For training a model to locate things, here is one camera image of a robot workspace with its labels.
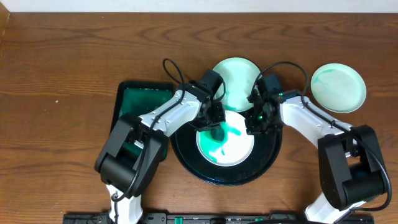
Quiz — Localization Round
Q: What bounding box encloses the green sponge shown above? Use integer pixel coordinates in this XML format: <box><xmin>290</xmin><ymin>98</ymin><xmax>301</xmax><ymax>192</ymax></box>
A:
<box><xmin>210</xmin><ymin>128</ymin><xmax>226</xmax><ymax>143</ymax></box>

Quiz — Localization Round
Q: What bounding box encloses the white plate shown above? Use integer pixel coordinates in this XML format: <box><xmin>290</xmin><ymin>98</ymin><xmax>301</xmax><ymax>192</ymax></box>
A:
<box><xmin>196</xmin><ymin>111</ymin><xmax>254</xmax><ymax>167</ymax></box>

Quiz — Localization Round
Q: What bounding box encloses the mint plate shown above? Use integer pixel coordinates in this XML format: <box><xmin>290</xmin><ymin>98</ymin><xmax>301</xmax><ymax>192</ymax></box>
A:
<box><xmin>310</xmin><ymin>63</ymin><xmax>367</xmax><ymax>113</ymax></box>
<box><xmin>213</xmin><ymin>57</ymin><xmax>260</xmax><ymax>113</ymax></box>

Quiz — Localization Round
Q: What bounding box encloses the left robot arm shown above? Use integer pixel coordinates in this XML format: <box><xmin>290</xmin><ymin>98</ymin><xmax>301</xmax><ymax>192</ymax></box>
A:
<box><xmin>95</xmin><ymin>80</ymin><xmax>225</xmax><ymax>223</ymax></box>

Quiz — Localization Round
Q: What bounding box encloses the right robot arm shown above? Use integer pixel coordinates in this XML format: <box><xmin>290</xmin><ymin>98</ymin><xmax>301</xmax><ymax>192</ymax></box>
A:
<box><xmin>246</xmin><ymin>90</ymin><xmax>392</xmax><ymax>223</ymax></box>

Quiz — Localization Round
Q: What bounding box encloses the round black tray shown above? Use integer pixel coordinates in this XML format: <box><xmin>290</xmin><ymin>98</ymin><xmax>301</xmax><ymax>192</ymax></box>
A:
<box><xmin>170</xmin><ymin>123</ymin><xmax>282</xmax><ymax>186</ymax></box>

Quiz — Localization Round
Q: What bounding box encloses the rectangular black sponge tray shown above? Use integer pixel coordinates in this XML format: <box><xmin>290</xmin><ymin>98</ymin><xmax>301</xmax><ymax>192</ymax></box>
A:
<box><xmin>109</xmin><ymin>80</ymin><xmax>175</xmax><ymax>162</ymax></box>

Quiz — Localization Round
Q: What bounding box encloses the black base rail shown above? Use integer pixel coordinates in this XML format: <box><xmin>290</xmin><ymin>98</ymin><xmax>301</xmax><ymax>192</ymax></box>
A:
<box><xmin>62</xmin><ymin>212</ymin><xmax>374</xmax><ymax>224</ymax></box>

